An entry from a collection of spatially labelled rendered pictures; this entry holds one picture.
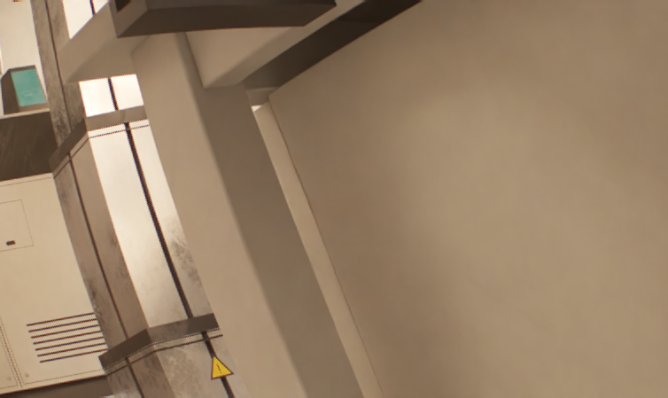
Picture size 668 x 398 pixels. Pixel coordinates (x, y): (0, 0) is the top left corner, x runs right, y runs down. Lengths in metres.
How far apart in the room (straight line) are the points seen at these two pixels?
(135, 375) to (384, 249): 0.74
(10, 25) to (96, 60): 3.34
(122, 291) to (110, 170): 0.16
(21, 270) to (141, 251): 0.88
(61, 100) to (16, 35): 2.55
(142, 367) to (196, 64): 0.74
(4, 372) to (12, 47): 2.12
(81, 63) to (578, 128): 0.35
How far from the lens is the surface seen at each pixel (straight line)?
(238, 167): 0.73
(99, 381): 2.34
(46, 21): 1.62
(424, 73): 0.72
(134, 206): 1.45
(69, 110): 1.54
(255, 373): 0.72
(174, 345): 1.39
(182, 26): 0.59
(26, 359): 2.20
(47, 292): 2.30
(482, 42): 0.69
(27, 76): 2.59
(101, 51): 0.76
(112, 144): 1.47
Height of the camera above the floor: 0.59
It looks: 10 degrees up
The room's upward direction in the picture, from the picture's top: 21 degrees counter-clockwise
